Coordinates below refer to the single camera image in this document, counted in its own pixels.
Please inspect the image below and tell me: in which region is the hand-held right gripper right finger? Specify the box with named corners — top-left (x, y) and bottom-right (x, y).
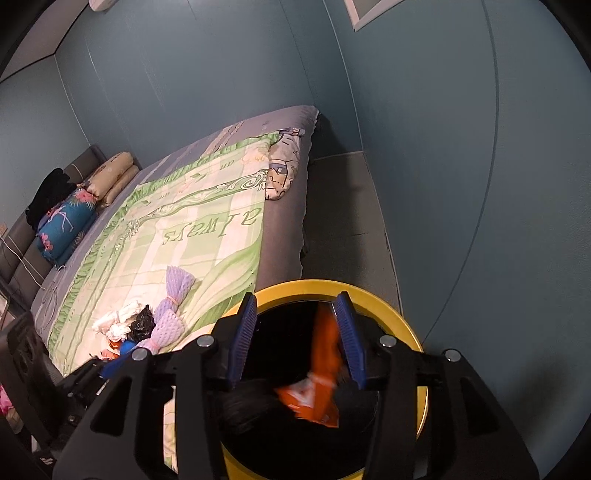
top-left (333, 291), bottom-right (540, 480)

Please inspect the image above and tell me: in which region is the purple foam fruit net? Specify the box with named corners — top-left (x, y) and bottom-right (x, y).
top-left (137, 265), bottom-right (200, 354)

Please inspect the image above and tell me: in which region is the beige printed pillow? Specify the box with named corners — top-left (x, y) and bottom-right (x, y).
top-left (98, 165), bottom-right (140, 208)
top-left (87, 151), bottom-right (134, 195)

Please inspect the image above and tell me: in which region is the cartoon print quilt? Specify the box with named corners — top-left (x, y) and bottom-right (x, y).
top-left (264, 127), bottom-right (308, 202)

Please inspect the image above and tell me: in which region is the yellow rimmed trash bin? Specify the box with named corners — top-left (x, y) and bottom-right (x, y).
top-left (221, 279), bottom-right (428, 480)

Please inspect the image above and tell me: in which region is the white cable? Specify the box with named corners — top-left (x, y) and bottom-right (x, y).
top-left (0, 232), bottom-right (52, 286)

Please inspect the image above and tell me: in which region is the black clothing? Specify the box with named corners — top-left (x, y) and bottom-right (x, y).
top-left (25, 168), bottom-right (78, 230)

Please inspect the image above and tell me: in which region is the black plastic bag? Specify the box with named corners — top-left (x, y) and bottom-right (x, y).
top-left (129, 305), bottom-right (158, 343)

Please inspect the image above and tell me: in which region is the orange snack wrapper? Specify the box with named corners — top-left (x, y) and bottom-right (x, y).
top-left (274, 307), bottom-right (343, 428)

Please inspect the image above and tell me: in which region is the bed with grey sheet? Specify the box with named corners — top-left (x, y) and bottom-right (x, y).
top-left (30, 105), bottom-right (321, 476)

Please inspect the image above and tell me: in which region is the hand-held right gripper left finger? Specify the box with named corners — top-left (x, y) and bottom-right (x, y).
top-left (53, 292), bottom-right (259, 480)

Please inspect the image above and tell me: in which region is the green floral bed sheet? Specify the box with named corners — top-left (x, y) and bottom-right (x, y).
top-left (46, 131), bottom-right (282, 475)

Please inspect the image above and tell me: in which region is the grey padded headboard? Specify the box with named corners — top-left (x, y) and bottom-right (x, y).
top-left (0, 145), bottom-right (108, 303)

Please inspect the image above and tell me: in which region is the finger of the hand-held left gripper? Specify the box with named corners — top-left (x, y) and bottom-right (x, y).
top-left (99, 353), bottom-right (140, 382)

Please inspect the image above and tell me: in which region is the blue floral folded quilt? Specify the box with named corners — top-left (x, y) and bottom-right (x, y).
top-left (36, 187), bottom-right (99, 268)

